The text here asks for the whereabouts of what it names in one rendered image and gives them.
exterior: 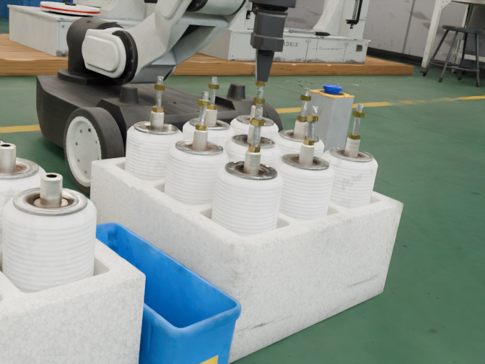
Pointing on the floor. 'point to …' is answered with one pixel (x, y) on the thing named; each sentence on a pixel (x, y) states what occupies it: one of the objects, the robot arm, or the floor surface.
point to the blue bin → (175, 305)
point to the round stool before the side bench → (462, 53)
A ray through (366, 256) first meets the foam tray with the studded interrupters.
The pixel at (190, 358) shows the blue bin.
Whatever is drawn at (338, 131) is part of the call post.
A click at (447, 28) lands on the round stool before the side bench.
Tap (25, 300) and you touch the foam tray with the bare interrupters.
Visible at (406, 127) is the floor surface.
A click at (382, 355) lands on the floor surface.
